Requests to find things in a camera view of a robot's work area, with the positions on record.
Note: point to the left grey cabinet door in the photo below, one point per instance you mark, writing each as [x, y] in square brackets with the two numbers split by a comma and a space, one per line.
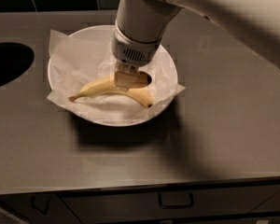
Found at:
[19, 204]

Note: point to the round black sink opening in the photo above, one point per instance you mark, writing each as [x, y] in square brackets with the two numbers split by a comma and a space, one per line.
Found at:
[15, 59]

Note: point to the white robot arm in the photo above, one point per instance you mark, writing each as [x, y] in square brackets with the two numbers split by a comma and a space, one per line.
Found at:
[256, 23]

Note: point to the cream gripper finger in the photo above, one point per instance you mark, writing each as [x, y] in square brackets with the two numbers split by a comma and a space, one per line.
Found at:
[123, 68]
[131, 81]

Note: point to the grey drawer front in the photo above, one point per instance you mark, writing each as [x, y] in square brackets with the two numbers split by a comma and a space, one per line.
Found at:
[143, 206]

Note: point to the white bowl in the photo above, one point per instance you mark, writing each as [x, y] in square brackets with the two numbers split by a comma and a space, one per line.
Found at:
[84, 34]

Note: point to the yellow banana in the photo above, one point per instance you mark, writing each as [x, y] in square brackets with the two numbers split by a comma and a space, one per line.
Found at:
[106, 85]

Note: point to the black drawer handle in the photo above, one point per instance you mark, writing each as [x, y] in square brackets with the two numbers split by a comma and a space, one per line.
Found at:
[175, 199]

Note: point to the left black cabinet handle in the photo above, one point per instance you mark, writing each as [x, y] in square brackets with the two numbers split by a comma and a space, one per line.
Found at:
[40, 203]

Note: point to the white crumpled paper liner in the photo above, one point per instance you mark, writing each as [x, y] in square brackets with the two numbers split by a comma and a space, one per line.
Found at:
[81, 59]

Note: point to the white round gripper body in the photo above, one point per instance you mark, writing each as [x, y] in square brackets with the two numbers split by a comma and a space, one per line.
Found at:
[134, 50]

